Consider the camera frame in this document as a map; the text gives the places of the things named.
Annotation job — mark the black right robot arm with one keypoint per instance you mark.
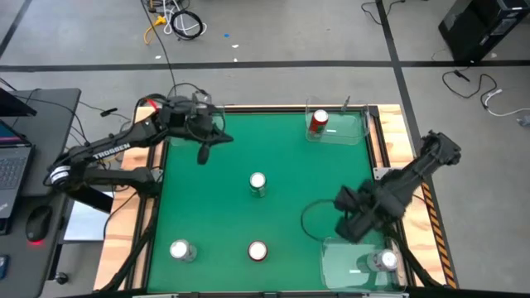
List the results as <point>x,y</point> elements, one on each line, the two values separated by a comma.
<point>414,178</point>

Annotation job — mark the small grey object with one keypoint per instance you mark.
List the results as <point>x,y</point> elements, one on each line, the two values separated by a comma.
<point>525,121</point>

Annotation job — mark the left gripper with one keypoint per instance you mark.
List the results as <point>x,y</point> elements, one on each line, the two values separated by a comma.
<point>186,118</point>

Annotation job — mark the green Sprite can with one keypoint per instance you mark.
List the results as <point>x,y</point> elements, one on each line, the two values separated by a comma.
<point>257,181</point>

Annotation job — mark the black caster wheel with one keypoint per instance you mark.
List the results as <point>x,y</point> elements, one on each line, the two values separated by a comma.
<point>62,278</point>

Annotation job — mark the black table frame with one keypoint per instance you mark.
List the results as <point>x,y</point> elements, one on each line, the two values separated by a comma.
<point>269,109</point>

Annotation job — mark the yellow black hazard tape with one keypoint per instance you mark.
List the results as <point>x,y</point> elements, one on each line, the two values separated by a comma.
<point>439,244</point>

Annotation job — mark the black monitor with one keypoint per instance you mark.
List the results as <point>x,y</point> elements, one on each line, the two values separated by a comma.
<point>12,105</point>

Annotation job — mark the metal corner bracket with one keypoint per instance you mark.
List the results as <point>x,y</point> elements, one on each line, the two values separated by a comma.
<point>379,173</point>

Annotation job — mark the dark grey desk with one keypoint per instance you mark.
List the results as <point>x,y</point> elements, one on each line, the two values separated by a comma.
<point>49,136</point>

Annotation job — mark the wooden table board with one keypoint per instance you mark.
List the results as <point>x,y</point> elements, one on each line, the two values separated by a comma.
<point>124,248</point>

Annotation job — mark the grey laptop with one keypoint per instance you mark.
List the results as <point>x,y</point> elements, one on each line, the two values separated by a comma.
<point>10,169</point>

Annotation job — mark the black computer mouse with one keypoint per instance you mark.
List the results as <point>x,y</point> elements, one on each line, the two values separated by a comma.
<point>39,223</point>

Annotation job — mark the red soda can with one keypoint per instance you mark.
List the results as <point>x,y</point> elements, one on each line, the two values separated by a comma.
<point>257,251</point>
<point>319,118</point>

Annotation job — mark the white flat board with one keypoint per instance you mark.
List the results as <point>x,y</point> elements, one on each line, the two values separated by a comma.
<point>87,223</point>

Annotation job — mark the small black connector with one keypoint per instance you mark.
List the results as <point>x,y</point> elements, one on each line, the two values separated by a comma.
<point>108,111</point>

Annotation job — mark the black computer tower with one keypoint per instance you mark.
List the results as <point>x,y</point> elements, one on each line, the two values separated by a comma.
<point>476,29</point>

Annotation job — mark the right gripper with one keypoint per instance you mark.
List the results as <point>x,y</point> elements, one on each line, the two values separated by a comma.
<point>366,203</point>

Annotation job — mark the silver Diet Coke can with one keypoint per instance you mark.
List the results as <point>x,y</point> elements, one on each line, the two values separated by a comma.
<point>387,260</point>
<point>180,249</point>

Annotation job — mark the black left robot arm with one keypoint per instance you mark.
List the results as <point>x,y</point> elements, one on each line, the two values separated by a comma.
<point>112,150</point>

